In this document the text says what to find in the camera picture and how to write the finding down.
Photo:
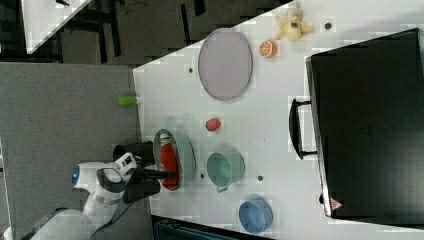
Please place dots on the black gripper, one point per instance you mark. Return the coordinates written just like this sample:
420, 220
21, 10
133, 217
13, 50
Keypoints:
141, 175

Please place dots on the red ketchup bottle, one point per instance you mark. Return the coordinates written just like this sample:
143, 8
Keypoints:
170, 163

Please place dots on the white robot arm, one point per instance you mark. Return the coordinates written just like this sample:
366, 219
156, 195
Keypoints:
107, 184

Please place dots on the green oval strainer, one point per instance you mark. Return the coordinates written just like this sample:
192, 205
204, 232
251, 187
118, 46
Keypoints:
184, 152

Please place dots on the lower black cylinder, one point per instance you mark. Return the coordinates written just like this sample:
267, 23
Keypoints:
138, 191

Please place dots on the black cylinder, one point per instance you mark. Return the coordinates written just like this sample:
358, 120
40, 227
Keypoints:
138, 191
142, 152

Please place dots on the upper black cylinder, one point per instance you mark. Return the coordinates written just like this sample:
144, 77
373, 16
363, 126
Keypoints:
142, 152

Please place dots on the green marker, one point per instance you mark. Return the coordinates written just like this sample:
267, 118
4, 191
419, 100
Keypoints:
129, 100

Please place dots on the red strawberry toy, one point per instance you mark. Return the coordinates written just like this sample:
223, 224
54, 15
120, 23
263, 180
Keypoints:
213, 124

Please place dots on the blue bowl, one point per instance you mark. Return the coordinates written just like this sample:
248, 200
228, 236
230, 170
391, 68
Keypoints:
255, 215

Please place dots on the grey round plate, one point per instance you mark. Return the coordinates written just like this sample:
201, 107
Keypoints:
225, 64

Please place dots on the orange slice toy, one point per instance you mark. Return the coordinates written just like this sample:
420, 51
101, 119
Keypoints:
268, 49

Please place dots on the white side table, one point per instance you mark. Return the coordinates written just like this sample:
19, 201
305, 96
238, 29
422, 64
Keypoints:
43, 18

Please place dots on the yellow plush toy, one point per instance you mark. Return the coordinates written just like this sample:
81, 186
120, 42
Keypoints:
292, 26

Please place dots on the black toaster oven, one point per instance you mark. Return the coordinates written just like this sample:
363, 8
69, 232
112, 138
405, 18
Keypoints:
367, 110

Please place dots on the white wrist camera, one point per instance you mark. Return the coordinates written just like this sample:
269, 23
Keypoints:
126, 165

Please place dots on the green cup with handle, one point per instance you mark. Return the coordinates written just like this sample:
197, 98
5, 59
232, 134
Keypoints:
225, 168

